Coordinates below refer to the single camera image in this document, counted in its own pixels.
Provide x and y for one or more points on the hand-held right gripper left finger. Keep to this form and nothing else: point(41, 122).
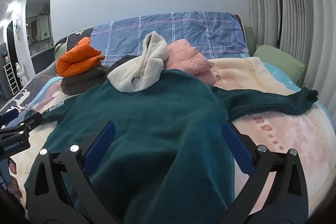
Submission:
point(101, 145)

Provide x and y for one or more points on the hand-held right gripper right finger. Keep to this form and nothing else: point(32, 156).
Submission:
point(236, 146)

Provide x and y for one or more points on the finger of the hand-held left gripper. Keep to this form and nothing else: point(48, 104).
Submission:
point(32, 119)
point(9, 116)

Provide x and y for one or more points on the dark green fleece-lined hoodie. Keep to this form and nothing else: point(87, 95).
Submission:
point(157, 121)

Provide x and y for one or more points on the person's left hand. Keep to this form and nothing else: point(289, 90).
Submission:
point(15, 187)

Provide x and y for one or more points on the dark printed bedcover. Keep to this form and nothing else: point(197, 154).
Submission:
point(34, 85)

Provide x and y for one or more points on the white ladder rack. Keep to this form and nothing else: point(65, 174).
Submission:
point(11, 77)

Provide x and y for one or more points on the pink printed blanket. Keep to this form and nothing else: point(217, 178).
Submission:
point(275, 134)

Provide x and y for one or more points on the white cat figurine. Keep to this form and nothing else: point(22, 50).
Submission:
point(21, 74)

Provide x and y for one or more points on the brown folded garment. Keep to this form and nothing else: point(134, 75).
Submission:
point(78, 83)

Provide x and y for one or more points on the orange puffer jacket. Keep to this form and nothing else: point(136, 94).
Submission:
point(78, 58)

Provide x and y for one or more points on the arched alcove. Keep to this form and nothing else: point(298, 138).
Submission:
point(39, 29)

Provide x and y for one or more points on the green pillow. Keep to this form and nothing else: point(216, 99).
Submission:
point(278, 61)

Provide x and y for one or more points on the pink quilted jacket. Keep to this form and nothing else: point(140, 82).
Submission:
point(183, 56)

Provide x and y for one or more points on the green padded headboard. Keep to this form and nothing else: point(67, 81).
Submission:
point(248, 37)

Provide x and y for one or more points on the blue plaid sheet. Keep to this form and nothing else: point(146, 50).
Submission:
point(197, 32)

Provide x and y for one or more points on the grey pleated curtain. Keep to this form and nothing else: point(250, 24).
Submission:
point(302, 29)

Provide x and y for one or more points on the black wall panel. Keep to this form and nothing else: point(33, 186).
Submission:
point(11, 43)

